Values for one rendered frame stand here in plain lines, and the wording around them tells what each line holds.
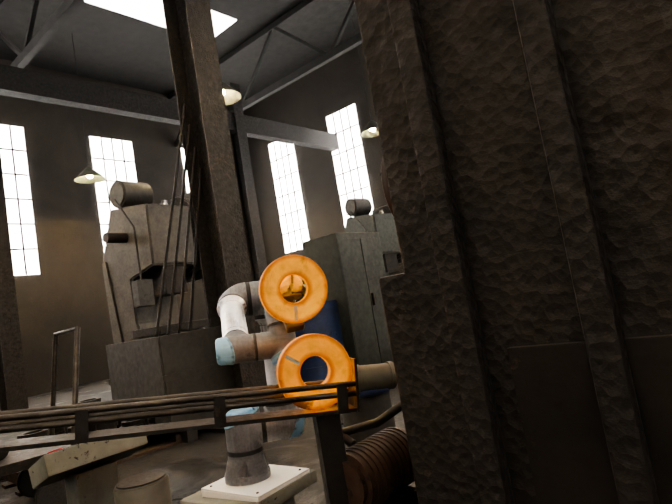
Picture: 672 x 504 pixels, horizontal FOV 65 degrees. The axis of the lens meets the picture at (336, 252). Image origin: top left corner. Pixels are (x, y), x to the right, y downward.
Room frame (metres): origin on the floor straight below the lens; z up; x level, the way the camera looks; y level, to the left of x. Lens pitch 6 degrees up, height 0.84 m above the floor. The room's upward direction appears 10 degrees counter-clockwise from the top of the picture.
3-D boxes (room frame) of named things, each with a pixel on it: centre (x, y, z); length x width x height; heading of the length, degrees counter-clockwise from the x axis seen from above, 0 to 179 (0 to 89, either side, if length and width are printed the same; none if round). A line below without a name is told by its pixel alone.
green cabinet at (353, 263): (5.35, -0.09, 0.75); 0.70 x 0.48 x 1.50; 140
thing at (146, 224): (6.64, 2.23, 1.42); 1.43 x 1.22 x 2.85; 55
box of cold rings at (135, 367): (4.73, 1.35, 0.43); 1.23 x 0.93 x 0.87; 138
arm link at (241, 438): (1.81, 0.40, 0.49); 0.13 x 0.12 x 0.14; 102
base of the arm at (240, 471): (1.81, 0.41, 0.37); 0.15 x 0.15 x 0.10
